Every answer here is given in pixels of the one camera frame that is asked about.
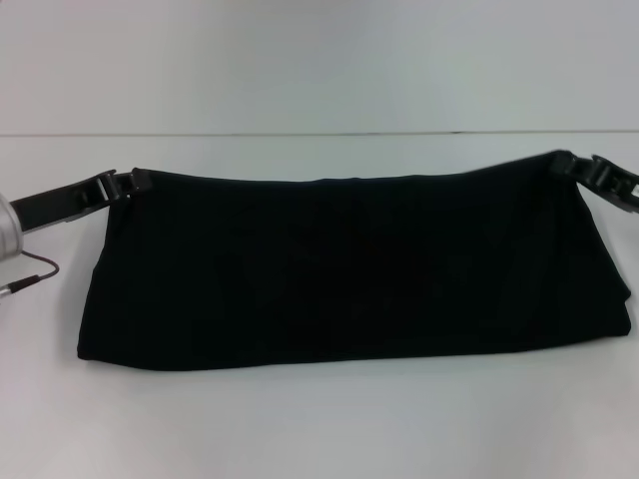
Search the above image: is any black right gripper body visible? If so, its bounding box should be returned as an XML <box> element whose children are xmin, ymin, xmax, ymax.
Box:
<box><xmin>590</xmin><ymin>154</ymin><xmax>639</xmax><ymax>217</ymax></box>

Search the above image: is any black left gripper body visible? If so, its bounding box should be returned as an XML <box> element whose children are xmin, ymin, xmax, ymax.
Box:
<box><xmin>9</xmin><ymin>171</ymin><xmax>120</xmax><ymax>234</ymax></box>

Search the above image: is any black t-shirt with FREE print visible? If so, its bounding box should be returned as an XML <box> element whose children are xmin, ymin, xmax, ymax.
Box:
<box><xmin>75</xmin><ymin>149</ymin><xmax>633</xmax><ymax>375</ymax></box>

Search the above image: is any dark red thin cable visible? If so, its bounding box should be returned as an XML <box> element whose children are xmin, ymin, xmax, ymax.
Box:
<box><xmin>0</xmin><ymin>251</ymin><xmax>62</xmax><ymax>296</ymax></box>

